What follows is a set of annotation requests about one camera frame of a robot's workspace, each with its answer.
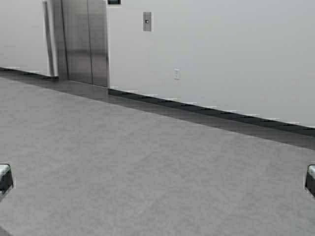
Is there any stainless steel elevator door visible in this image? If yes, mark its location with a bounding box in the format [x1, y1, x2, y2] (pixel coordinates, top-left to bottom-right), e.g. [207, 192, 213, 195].
[50, 0, 108, 87]

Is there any right robot base corner bracket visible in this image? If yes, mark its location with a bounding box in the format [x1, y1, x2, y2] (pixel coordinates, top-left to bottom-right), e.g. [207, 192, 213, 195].
[305, 165, 315, 197]

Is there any metal elevator call button panel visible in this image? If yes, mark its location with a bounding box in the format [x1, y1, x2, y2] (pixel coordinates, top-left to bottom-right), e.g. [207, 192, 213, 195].
[143, 12, 152, 31]

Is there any black floor indicator display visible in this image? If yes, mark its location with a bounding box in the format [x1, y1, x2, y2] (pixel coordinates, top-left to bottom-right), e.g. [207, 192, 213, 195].
[108, 0, 121, 5]

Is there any white wall outlet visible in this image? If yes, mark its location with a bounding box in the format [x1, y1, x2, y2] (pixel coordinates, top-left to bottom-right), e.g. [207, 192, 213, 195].
[174, 68, 181, 80]

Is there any left robot base corner bracket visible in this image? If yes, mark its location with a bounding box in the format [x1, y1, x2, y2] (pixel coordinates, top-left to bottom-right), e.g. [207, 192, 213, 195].
[0, 163, 14, 200]

